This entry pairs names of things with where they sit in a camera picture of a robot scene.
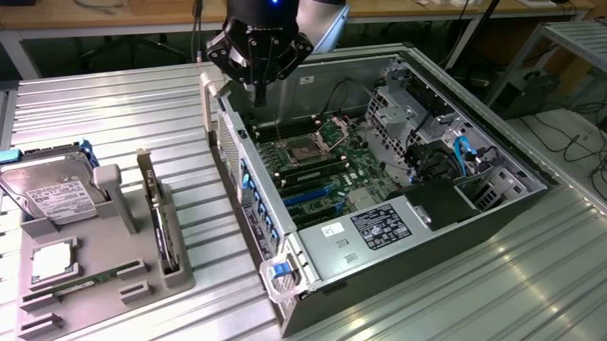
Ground black box device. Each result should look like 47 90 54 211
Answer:
499 68 562 121

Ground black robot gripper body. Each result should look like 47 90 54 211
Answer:
222 0 302 47

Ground metal slat rack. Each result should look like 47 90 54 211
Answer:
485 20 607 112

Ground silver hard disk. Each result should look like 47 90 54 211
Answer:
0 151 110 229

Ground black wire bundle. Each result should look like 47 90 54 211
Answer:
405 141 461 185

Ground open black PC case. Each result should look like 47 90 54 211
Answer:
199 42 565 339

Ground blue data wire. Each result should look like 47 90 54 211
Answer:
451 136 481 179

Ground blue card retainer strip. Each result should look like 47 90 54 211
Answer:
238 158 282 250

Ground hanging black cable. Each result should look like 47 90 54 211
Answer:
190 0 207 63

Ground wooden desk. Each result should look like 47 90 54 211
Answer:
0 0 602 80

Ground green RAM stick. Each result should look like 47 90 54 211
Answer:
22 266 142 300

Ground black expansion slot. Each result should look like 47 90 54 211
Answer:
291 203 353 229

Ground green motherboard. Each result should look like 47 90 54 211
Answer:
250 112 415 229

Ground silver CPU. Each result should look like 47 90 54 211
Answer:
31 242 81 282

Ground grey parts rack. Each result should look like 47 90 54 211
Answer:
15 163 199 339

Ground graphics card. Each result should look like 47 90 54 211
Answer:
137 148 185 277

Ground black floor cables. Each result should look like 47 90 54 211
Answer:
515 102 607 179

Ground metal disk bay cage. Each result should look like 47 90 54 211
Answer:
366 59 461 144

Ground blue expansion slot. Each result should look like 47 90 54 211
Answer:
282 185 334 208

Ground grey power supply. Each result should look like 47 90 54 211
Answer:
297 196 431 284

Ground thin metal locking lever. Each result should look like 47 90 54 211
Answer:
274 119 289 148

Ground metal socket cover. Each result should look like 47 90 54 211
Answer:
314 116 354 151

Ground black plastic air shroud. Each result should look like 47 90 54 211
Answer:
406 177 481 233

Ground black looped wire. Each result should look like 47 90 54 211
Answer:
326 79 377 119

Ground CPU socket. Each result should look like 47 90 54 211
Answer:
282 136 330 167

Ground blue disk carrier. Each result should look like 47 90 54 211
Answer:
0 139 101 172

